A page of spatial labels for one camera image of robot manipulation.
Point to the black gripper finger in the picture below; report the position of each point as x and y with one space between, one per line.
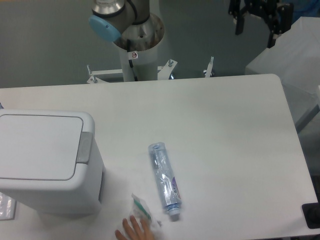
278 18
238 14

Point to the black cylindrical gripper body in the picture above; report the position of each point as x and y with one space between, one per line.
262 8

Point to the clear plastic wrapper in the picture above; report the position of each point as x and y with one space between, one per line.
141 211

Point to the white push-lid trash can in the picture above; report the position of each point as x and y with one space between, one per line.
50 161

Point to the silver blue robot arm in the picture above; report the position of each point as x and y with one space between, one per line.
131 26

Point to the bare human hand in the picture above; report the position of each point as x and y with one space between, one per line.
135 230

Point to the white covered side table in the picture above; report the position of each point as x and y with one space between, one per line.
295 59

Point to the clear plastic water bottle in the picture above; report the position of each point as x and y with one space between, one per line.
165 180

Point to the black device at table edge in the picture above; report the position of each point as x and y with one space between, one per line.
311 212

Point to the clear plastic bag left edge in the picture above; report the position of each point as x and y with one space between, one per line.
7 207

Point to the white metal base frame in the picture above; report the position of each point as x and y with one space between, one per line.
165 72

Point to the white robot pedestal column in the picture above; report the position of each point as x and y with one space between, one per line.
139 65

